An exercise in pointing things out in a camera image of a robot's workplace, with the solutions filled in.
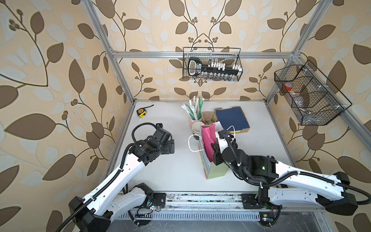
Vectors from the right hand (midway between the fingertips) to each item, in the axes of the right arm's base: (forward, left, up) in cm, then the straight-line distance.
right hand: (211, 145), depth 68 cm
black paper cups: (+17, +6, -11) cm, 21 cm away
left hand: (+5, +24, -6) cm, 26 cm away
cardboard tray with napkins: (+29, -21, -19) cm, 41 cm away
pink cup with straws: (+26, +7, -4) cm, 27 cm away
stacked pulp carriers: (+35, -5, -23) cm, 42 cm away
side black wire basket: (+23, -56, +4) cm, 61 cm away
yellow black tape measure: (+41, +47, -21) cm, 66 cm away
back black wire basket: (+43, -4, +8) cm, 44 cm away
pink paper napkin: (+3, +1, +5) cm, 6 cm away
